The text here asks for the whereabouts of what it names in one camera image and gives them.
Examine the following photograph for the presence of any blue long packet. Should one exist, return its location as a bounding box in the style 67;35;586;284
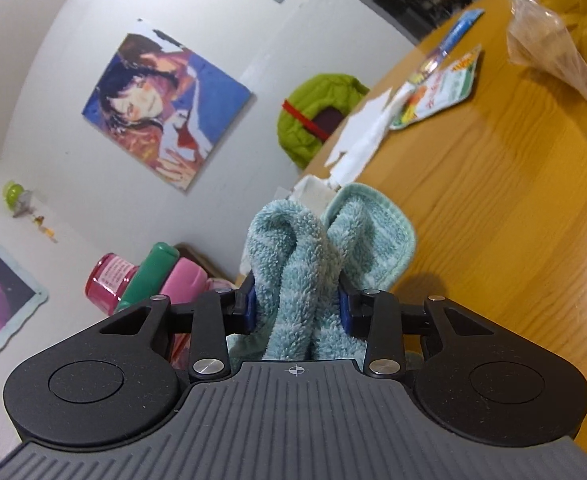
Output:
407;9;484;87

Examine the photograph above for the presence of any green orange snack packet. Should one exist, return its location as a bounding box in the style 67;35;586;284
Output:
390;44;483;131

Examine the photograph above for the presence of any white paper towel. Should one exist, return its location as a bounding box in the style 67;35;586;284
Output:
327;82;416;190

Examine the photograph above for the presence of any anime poster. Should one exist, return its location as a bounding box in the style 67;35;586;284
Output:
82;28;251;191

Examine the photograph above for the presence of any white tissue pack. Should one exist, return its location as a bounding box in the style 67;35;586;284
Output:
238;173;343;276

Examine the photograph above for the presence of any green wall ornament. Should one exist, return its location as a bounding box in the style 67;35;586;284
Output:
2;180;57;243

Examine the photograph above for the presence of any white paper sheet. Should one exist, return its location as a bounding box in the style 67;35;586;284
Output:
325;88;392;167

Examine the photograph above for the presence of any teal striped towel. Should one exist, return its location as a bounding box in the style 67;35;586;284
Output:
228;183;417;368

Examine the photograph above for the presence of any pink water bottle green handle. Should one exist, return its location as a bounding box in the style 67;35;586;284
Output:
84;240;235;369

